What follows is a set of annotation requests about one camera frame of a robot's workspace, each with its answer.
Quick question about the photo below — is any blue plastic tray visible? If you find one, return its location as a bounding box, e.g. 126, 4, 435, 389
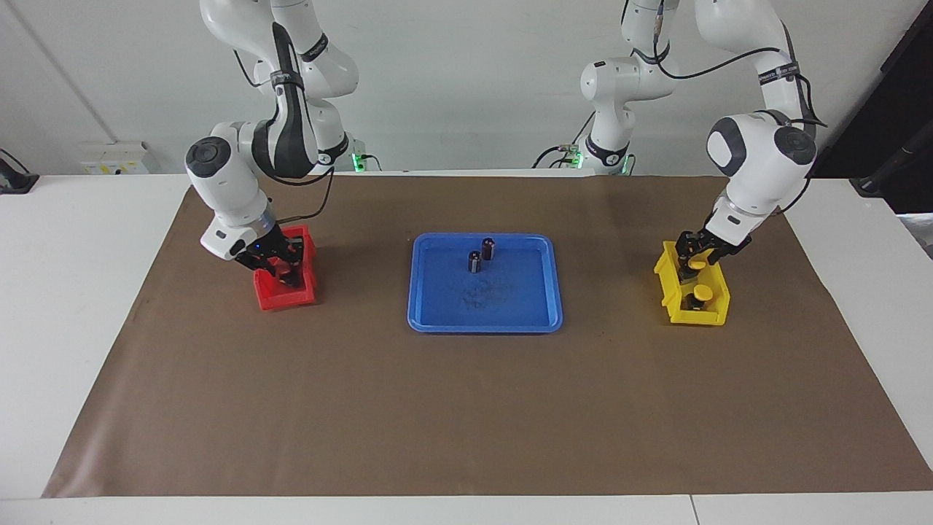
407, 233, 563, 334

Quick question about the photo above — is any red plastic bin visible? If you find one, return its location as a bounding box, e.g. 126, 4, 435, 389
253, 225, 318, 312

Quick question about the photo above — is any yellow plastic bin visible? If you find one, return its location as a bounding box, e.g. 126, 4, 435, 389
653, 241, 731, 326

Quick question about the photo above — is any brown paper table mat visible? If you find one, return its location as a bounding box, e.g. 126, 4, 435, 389
42, 174, 933, 499

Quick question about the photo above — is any black device on table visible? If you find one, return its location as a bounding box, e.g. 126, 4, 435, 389
0, 149, 39, 195

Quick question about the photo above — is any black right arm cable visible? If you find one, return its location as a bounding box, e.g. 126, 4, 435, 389
232, 44, 336, 223

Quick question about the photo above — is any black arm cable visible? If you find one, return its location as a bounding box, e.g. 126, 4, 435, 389
232, 44, 336, 223
651, 0, 829, 132

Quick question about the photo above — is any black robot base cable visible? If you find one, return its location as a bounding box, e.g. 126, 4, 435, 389
531, 109, 585, 170

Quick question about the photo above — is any white wall socket box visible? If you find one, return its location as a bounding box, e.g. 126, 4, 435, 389
79, 141, 151, 175

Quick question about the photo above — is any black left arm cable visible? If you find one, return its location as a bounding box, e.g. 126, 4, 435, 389
651, 0, 829, 132

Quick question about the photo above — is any black camera stand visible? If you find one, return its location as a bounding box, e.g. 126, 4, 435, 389
849, 142, 933, 199

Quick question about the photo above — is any dark wall panel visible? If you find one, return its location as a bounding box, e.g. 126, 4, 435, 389
809, 0, 933, 180

